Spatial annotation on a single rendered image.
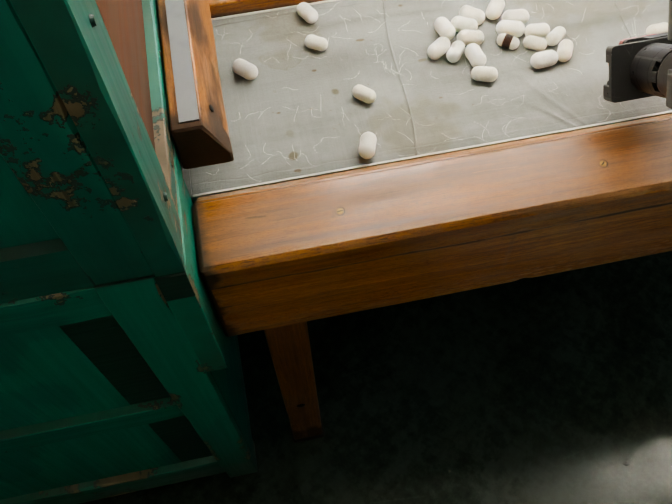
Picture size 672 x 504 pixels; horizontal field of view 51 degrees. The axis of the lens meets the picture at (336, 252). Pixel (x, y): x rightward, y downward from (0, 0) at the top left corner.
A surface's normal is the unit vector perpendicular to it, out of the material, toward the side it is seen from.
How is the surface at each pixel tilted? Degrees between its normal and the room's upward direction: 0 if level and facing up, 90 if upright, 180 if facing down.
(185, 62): 0
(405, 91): 0
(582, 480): 0
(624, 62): 51
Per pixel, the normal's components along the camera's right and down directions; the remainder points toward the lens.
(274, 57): -0.02, -0.50
